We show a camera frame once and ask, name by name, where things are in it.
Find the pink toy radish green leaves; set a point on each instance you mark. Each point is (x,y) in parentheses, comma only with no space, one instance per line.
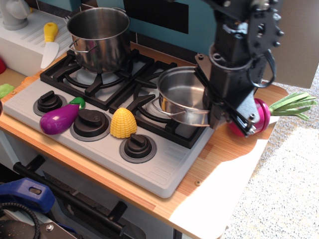
(293,105)

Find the small shallow steel pot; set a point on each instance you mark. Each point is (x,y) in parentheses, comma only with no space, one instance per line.
(180,97)

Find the green toy lettuce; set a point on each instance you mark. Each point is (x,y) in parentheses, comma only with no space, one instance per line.
(5,89)

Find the black right stove knob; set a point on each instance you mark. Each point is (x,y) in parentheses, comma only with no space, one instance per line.
(138,148)

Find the black oven door handle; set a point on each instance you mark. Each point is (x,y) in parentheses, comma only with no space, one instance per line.
(110,221)

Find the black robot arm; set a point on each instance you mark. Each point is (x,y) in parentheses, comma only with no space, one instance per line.
(240,60)

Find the black middle stove knob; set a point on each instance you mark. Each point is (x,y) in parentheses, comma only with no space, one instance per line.
(90,125)

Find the purple toy eggplant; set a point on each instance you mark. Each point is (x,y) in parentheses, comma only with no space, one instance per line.
(59,120)

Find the grey toy stove top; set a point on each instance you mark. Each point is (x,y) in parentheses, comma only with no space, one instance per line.
(161,175)

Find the black left stove knob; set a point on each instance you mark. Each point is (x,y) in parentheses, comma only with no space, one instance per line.
(48,102)

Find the black left burner grate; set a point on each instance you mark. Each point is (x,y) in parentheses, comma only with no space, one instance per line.
(98,89)

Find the black burner grate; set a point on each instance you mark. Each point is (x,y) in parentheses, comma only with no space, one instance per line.
(98,89)
(137,98)

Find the brown cardboard panel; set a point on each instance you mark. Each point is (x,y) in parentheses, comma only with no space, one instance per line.
(297,58)

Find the yellow toy corn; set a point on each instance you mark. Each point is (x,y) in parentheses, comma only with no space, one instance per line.
(123,123)

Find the black gripper with plate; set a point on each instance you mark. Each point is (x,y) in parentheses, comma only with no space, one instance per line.
(228,93)

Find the white toy sink unit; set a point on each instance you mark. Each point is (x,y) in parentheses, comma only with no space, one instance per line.
(22,50)

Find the yellow handled toy knife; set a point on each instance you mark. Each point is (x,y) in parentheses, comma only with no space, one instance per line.
(51,48)

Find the black right burner grate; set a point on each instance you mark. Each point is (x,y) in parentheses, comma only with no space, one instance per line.
(137,98)

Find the blue clamp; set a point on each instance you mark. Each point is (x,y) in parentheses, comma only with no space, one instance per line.
(34,195)

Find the black stove knob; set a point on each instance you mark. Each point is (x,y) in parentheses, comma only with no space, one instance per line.
(138,148)
(48,102)
(90,125)

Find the tall steel stock pot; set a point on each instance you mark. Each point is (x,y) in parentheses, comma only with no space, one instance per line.
(100,39)

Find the red toy item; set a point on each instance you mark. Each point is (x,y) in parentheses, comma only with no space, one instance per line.
(2,66)

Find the grey toy faucet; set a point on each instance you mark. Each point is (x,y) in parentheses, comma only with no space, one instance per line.
(14,13)

